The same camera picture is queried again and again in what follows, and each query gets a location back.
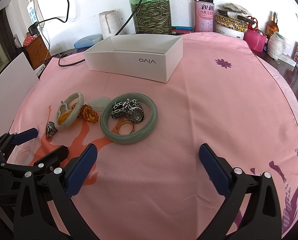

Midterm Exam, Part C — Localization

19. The pink plastic container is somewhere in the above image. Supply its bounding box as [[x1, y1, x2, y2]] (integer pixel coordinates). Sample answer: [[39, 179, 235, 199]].
[[243, 29, 267, 53]]

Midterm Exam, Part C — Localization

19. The amber perfume bottle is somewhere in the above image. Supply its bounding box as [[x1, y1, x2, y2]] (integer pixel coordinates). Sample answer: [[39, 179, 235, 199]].
[[266, 11, 279, 39]]

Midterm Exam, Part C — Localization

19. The pink printed tablecloth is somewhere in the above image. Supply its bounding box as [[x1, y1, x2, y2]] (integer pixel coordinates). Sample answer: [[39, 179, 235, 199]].
[[9, 33, 298, 239]]

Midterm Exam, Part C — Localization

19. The white string ball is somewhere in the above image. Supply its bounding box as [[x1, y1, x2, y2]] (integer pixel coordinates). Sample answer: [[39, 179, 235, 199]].
[[267, 31, 285, 61]]

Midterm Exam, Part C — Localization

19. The pink pen holder can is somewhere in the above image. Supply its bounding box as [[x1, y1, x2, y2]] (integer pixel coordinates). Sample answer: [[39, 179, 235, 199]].
[[193, 0, 215, 32]]

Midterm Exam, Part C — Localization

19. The black power adapter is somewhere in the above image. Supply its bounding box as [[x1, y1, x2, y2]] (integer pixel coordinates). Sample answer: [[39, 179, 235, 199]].
[[28, 21, 39, 36]]

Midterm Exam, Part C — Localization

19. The silver chain watch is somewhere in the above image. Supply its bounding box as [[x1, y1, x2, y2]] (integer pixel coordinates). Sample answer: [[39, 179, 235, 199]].
[[110, 99, 144, 124]]

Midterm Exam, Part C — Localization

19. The gold ring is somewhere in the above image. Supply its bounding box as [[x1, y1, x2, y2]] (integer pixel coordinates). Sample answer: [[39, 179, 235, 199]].
[[116, 119, 135, 135]]

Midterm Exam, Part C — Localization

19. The silver patterned ring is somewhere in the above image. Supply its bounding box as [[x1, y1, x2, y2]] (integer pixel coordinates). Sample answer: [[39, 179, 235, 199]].
[[45, 121, 58, 139]]

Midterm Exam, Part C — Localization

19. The large green jade bangle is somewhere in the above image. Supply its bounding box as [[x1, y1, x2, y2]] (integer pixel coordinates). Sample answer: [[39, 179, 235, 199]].
[[100, 93, 158, 144]]

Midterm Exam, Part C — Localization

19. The pale jade bangle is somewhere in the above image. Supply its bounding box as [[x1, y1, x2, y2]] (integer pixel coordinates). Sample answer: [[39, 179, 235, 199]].
[[54, 93, 84, 131]]

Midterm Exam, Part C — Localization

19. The blue glasses case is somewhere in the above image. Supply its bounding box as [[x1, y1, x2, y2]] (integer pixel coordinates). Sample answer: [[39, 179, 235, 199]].
[[74, 34, 103, 49]]

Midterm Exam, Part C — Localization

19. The cream bone ring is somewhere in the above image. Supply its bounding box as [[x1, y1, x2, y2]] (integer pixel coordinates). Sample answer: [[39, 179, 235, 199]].
[[57, 110, 76, 126]]

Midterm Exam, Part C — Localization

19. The white board panel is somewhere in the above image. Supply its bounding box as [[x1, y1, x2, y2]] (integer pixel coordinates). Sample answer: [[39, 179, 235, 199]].
[[0, 53, 38, 136]]

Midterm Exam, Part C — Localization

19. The amber beaded tassel pendant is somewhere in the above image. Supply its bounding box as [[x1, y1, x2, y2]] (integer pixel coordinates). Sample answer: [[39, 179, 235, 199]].
[[78, 104, 99, 124]]

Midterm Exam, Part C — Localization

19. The white power strip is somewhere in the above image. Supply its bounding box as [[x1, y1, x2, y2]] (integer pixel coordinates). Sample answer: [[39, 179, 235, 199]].
[[27, 0, 38, 23]]

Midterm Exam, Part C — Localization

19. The white vivo cardboard box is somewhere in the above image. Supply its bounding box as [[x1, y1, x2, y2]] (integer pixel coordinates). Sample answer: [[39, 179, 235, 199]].
[[83, 34, 183, 83]]

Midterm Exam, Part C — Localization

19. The yellow patterned round tin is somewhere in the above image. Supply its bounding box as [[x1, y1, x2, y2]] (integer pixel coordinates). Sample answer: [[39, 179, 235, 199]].
[[215, 14, 248, 40]]

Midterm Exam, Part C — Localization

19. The brown wooden box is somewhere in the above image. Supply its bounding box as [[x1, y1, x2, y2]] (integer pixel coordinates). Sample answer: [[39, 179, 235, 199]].
[[24, 36, 51, 70]]

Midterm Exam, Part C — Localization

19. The pale jade pendant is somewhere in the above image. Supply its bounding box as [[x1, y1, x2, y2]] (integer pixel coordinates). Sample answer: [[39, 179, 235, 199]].
[[88, 96, 110, 112]]

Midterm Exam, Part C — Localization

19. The green glass jar of seeds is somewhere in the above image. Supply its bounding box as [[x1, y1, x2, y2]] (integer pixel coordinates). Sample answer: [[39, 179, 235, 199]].
[[129, 0, 172, 35]]

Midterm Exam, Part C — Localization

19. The black power cable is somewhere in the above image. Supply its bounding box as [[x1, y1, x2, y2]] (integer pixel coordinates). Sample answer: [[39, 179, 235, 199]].
[[28, 0, 155, 68]]

